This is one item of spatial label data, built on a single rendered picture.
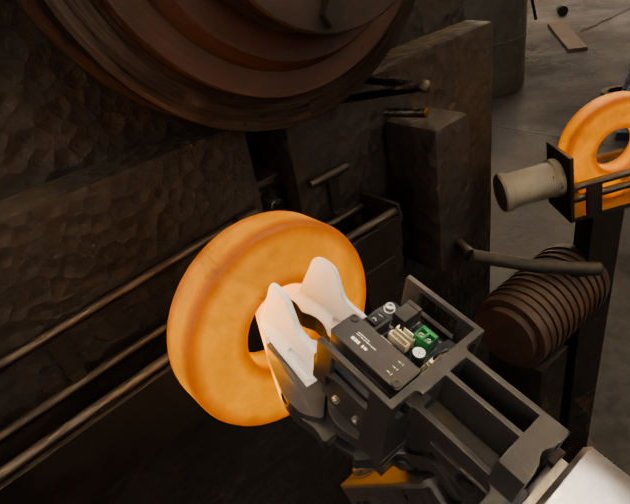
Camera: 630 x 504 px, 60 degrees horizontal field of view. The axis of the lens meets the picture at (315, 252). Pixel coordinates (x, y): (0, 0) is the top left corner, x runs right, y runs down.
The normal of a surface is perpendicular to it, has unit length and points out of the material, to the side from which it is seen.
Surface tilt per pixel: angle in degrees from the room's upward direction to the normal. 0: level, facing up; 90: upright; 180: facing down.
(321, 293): 87
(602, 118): 90
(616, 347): 0
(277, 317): 89
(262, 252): 89
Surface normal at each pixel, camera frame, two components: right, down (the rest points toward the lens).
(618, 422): -0.16, -0.84
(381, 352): 0.03, -0.72
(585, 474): 0.21, -0.80
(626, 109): 0.09, 0.51
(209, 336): 0.63, 0.30
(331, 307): -0.71, 0.42
